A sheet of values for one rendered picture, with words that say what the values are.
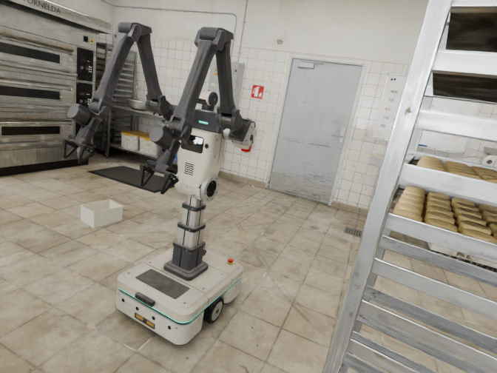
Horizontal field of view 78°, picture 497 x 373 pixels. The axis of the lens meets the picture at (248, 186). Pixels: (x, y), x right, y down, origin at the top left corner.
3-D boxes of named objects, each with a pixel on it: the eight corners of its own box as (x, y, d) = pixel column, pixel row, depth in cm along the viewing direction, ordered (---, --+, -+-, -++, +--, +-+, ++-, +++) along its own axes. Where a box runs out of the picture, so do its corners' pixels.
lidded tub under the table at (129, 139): (117, 146, 521) (118, 130, 514) (137, 144, 563) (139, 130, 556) (135, 151, 507) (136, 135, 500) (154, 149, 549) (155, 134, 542)
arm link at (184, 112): (228, 36, 118) (205, 35, 123) (221, 26, 113) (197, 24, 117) (192, 140, 116) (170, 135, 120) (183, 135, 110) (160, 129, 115)
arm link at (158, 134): (193, 129, 115) (175, 124, 119) (177, 112, 105) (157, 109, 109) (180, 157, 113) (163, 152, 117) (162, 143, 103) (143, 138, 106)
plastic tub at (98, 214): (93, 229, 273) (94, 212, 269) (79, 220, 284) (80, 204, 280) (123, 220, 298) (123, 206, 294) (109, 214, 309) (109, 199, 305)
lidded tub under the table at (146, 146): (136, 151, 507) (137, 135, 500) (155, 149, 549) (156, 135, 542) (155, 156, 494) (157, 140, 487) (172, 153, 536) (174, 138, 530)
